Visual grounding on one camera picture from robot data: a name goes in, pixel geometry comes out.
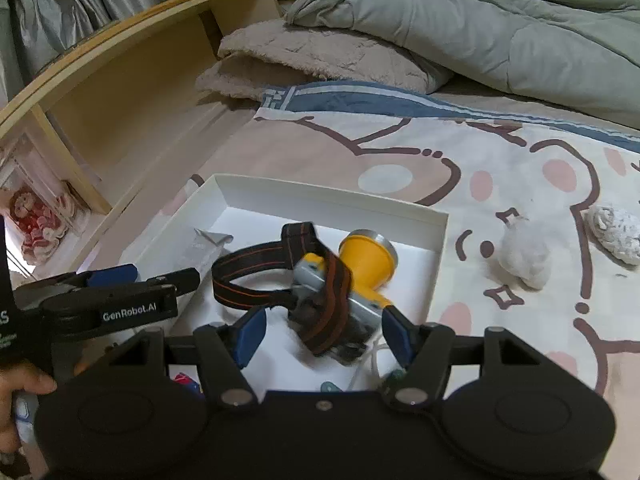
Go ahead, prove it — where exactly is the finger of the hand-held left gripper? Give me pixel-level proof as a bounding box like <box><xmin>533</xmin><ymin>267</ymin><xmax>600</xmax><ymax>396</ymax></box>
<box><xmin>45</xmin><ymin>267</ymin><xmax>202</xmax><ymax>342</ymax></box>
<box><xmin>15</xmin><ymin>264</ymin><xmax>139</xmax><ymax>307</ymax></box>

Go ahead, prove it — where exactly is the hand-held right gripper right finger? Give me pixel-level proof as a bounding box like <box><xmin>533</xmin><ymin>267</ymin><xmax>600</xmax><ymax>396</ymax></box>
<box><xmin>380</xmin><ymin>305</ymin><xmax>546</xmax><ymax>411</ymax></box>

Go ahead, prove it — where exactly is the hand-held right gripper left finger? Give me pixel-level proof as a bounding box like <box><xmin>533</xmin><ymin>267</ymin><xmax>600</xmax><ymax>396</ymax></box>
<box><xmin>107</xmin><ymin>307</ymin><xmax>269</xmax><ymax>411</ymax></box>

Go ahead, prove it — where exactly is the white cable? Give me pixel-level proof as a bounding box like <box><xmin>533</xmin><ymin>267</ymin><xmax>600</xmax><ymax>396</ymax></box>
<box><xmin>345</xmin><ymin>339</ymin><xmax>397</xmax><ymax>391</ymax></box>

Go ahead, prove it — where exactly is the blue red yellow card box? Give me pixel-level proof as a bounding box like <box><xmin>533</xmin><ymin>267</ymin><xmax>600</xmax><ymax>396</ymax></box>
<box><xmin>172</xmin><ymin>371</ymin><xmax>202</xmax><ymax>397</ymax></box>

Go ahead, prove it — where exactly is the yellow headlamp with black strap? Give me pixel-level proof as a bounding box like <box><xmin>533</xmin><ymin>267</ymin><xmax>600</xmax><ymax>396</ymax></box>
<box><xmin>210</xmin><ymin>222</ymin><xmax>399</xmax><ymax>367</ymax></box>

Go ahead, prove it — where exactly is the clear plastic bag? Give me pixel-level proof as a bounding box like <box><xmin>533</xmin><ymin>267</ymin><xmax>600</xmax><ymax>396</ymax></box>
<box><xmin>182</xmin><ymin>227</ymin><xmax>236</xmax><ymax>277</ymax></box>

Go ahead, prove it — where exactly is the white cardboard box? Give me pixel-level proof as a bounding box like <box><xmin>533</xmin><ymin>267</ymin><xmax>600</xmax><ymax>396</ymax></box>
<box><xmin>117</xmin><ymin>174</ymin><xmax>449</xmax><ymax>397</ymax></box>

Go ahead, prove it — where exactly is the person's left hand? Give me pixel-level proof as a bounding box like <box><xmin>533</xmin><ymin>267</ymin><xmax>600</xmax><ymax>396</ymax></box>
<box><xmin>0</xmin><ymin>360</ymin><xmax>59</xmax><ymax>461</ymax></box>

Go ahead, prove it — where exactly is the red and white plastic bag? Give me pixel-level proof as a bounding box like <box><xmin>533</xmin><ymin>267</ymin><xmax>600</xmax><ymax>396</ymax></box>
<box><xmin>0</xmin><ymin>135</ymin><xmax>101</xmax><ymax>269</ymax></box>

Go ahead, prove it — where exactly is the round crumpled white tissue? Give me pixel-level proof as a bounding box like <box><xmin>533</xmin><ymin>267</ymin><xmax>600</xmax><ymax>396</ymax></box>
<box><xmin>500</xmin><ymin>215</ymin><xmax>552</xmax><ymax>291</ymax></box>

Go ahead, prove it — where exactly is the beige bed sheet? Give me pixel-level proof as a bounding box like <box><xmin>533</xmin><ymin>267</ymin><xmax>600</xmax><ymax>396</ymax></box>
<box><xmin>90</xmin><ymin>75</ymin><xmax>640</xmax><ymax>281</ymax></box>

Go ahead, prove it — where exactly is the wooden bedside shelf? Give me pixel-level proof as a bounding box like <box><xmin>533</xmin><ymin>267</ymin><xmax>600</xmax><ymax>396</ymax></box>
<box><xmin>0</xmin><ymin>0</ymin><xmax>312</xmax><ymax>272</ymax></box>

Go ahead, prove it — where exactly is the cartoon bear printed blanket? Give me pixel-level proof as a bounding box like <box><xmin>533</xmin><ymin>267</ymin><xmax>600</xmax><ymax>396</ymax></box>
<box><xmin>100</xmin><ymin>80</ymin><xmax>640</xmax><ymax>461</ymax></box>

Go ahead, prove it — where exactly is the white knitted cloth ball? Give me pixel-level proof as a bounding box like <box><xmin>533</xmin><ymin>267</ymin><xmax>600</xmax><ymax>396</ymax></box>
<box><xmin>585</xmin><ymin>204</ymin><xmax>640</xmax><ymax>266</ymax></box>

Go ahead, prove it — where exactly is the grey curtain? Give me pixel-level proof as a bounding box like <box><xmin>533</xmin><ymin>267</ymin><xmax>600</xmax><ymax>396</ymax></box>
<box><xmin>0</xmin><ymin>0</ymin><xmax>217</xmax><ymax>97</ymax></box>

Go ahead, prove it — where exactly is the beige fluffy blanket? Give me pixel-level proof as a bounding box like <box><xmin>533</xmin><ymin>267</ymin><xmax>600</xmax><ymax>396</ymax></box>
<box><xmin>195</xmin><ymin>19</ymin><xmax>456</xmax><ymax>104</ymax></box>

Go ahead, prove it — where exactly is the grey duvet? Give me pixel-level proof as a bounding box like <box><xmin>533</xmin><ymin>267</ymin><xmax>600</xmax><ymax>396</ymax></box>
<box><xmin>285</xmin><ymin>0</ymin><xmax>640</xmax><ymax>129</ymax></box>

